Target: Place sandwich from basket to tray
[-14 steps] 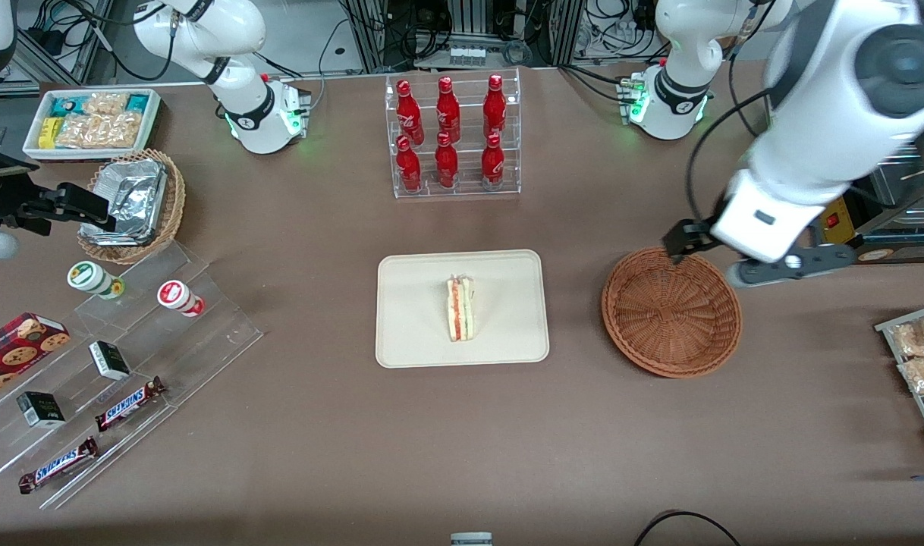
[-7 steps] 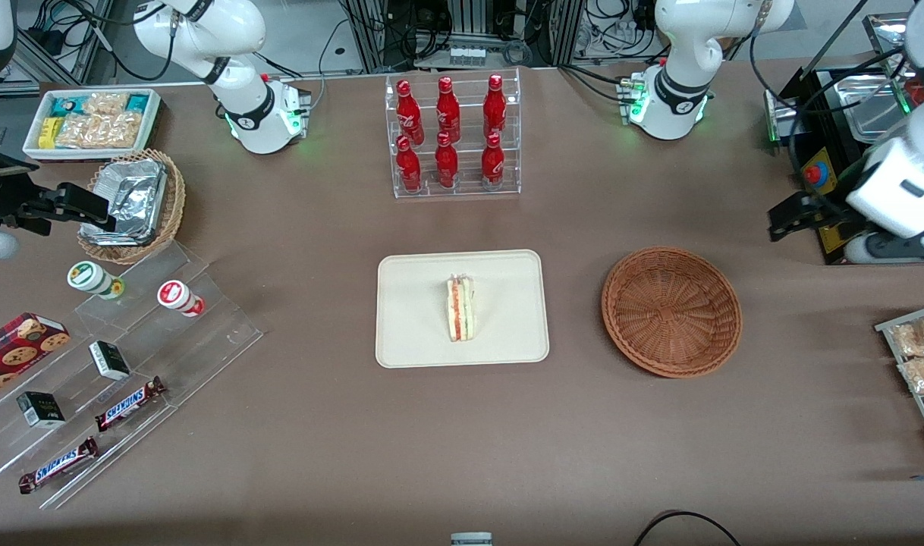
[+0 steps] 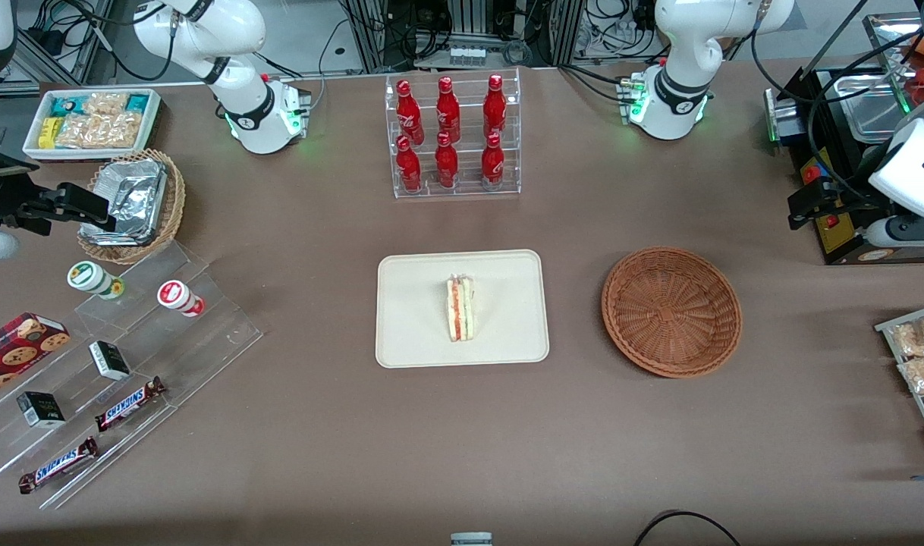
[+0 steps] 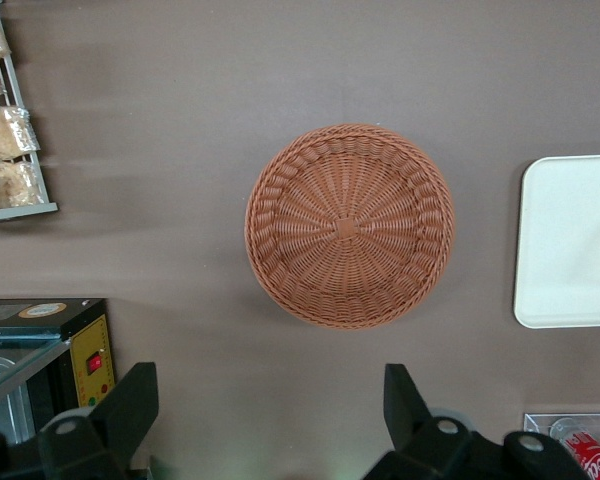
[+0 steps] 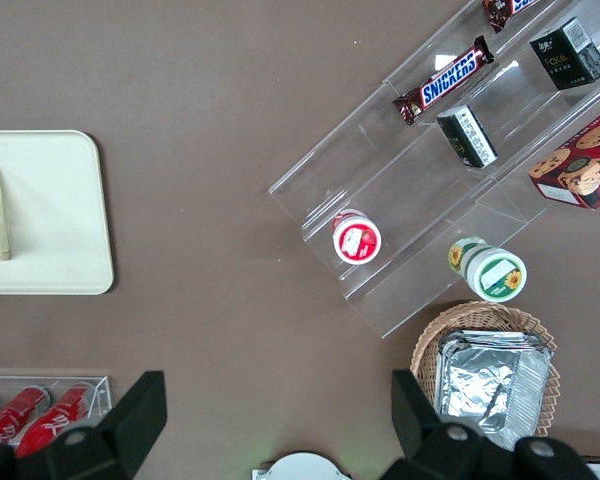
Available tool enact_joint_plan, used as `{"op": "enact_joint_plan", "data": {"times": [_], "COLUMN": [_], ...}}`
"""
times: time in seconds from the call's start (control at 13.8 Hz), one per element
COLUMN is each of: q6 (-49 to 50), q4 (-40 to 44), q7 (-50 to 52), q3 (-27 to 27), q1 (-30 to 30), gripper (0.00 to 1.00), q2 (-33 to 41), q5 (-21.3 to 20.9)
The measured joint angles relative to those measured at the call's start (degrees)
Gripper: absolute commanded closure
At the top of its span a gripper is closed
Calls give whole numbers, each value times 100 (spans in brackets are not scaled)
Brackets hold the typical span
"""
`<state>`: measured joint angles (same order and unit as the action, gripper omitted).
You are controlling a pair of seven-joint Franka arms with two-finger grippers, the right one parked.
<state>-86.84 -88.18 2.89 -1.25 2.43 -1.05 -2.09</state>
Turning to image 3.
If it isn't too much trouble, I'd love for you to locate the clear acrylic stepped display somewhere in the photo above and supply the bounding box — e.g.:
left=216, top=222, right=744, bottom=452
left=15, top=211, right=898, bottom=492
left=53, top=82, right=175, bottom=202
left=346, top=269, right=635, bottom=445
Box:
left=0, top=241, right=264, bottom=510

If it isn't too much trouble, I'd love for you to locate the cream plastic tray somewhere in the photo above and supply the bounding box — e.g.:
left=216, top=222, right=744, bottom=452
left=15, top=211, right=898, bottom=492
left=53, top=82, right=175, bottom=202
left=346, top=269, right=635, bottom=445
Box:
left=376, top=249, right=550, bottom=369

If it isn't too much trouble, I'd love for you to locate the red lid snack cup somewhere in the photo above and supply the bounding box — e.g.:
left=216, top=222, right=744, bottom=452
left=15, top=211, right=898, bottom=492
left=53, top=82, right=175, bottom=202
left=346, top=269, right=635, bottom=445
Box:
left=157, top=280, right=206, bottom=318

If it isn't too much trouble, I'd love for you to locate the green lid snack cup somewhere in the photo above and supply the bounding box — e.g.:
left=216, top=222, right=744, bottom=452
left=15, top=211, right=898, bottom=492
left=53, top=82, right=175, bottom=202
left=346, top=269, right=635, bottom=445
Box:
left=67, top=261, right=125, bottom=300

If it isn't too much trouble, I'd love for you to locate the red cookie box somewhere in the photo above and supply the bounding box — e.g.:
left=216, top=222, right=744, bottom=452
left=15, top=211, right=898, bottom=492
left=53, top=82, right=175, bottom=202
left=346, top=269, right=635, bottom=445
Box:
left=0, top=312, right=71, bottom=397

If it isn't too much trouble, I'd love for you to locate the red cola bottle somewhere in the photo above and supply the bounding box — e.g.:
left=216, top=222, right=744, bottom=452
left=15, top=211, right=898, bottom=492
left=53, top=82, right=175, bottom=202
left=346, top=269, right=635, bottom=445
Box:
left=435, top=132, right=459, bottom=189
left=396, top=136, right=423, bottom=192
left=396, top=80, right=425, bottom=145
left=481, top=133, right=505, bottom=190
left=483, top=74, right=507, bottom=139
left=436, top=76, right=461, bottom=143

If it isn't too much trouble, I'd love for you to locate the black hot food warmer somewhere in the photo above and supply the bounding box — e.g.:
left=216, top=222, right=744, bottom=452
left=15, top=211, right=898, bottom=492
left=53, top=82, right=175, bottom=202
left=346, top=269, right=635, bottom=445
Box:
left=765, top=11, right=924, bottom=266

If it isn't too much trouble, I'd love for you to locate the small black carton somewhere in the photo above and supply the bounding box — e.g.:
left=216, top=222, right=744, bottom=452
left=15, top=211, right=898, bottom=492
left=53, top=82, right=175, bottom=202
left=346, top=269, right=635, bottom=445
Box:
left=89, top=340, right=131, bottom=381
left=17, top=391, right=66, bottom=429

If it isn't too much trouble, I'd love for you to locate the triangular sandwich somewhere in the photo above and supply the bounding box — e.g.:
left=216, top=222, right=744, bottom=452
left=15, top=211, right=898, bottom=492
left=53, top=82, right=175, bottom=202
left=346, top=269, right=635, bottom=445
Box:
left=446, top=275, right=475, bottom=343

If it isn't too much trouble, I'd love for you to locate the round brown wicker basket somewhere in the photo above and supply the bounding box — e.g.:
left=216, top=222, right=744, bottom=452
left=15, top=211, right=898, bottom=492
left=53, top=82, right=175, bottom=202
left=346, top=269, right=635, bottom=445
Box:
left=602, top=246, right=743, bottom=378

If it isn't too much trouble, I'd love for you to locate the Snickers chocolate bar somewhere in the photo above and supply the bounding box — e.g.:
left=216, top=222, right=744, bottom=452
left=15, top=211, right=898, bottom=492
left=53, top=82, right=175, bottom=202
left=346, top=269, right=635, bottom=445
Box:
left=95, top=377, right=167, bottom=433
left=18, top=437, right=99, bottom=494

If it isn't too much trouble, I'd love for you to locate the large silver foil pouch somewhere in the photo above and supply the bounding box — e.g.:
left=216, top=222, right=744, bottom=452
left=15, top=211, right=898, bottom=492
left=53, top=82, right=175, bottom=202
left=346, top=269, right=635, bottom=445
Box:
left=90, top=158, right=168, bottom=240

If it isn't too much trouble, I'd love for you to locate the metal equipment rack with cables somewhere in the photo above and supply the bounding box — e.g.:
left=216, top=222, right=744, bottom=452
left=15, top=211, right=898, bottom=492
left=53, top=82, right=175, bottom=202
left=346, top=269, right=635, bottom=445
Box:
left=339, top=0, right=588, bottom=73

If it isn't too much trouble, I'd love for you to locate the white rectangular snack tray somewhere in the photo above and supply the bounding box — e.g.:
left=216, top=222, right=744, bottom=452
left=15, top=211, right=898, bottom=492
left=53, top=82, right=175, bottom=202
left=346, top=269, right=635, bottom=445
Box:
left=22, top=89, right=162, bottom=162

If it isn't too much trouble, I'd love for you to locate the small steel food pan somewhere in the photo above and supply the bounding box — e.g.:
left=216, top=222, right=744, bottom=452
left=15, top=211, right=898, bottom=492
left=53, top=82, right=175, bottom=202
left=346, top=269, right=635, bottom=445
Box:
left=836, top=72, right=912, bottom=143

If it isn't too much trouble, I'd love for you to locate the black looped floor cable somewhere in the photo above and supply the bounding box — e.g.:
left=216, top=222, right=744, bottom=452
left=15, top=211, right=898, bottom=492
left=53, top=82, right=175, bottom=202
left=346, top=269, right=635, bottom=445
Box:
left=633, top=510, right=743, bottom=546

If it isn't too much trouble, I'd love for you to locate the small clear cracker bag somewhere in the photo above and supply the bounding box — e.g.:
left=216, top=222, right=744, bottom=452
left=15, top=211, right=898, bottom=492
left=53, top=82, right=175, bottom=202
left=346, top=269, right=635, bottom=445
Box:
left=83, top=93, right=129, bottom=116

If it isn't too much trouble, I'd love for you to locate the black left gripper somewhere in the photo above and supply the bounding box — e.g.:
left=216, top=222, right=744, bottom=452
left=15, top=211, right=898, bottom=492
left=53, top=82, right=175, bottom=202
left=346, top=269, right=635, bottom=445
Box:
left=787, top=143, right=891, bottom=231

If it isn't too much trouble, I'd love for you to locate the light tan wicker basket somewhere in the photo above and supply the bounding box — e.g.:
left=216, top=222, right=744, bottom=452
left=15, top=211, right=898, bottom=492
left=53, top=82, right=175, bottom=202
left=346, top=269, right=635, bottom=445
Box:
left=77, top=149, right=186, bottom=265

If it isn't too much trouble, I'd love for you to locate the clear acrylic bottle rack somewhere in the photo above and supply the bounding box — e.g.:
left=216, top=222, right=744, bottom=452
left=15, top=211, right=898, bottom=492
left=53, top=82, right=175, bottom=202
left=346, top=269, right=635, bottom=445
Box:
left=385, top=68, right=522, bottom=200

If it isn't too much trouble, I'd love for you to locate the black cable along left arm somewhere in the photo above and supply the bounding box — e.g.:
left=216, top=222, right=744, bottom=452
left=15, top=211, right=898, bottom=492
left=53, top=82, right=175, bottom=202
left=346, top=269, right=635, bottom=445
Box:
left=750, top=23, right=924, bottom=209

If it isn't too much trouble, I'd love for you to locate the large clear cracker bag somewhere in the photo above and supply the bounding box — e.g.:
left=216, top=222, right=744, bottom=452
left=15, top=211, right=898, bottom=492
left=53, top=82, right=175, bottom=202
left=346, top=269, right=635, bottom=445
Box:
left=56, top=112, right=144, bottom=149

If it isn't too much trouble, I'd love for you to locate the tray of bagged snacks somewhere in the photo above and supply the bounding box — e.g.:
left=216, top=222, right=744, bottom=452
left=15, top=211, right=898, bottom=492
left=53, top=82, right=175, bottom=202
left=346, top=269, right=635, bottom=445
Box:
left=875, top=302, right=924, bottom=463

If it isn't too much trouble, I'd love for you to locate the silver box with green light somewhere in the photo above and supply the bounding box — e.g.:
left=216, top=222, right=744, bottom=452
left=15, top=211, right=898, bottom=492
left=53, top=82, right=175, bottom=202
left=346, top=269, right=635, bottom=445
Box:
left=764, top=89, right=809, bottom=145

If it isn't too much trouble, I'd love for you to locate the small silver foil pouch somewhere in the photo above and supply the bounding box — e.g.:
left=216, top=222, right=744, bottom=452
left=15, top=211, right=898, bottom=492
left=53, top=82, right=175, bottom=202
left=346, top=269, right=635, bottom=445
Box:
left=79, top=216, right=140, bottom=246

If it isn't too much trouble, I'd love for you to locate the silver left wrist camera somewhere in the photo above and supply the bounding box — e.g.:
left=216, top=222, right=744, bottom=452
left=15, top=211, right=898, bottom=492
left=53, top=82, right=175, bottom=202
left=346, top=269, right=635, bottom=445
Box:
left=868, top=215, right=924, bottom=248

